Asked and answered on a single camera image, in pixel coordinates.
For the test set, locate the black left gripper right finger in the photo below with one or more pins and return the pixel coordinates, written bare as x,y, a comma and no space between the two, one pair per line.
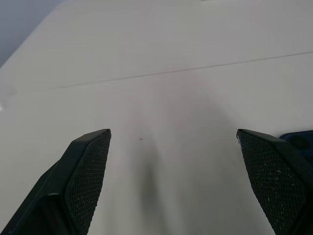
276,186

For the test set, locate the dark blue object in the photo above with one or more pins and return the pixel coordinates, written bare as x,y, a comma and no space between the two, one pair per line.
299,142

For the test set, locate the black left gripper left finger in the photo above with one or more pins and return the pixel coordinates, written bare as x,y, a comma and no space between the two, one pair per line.
73,186

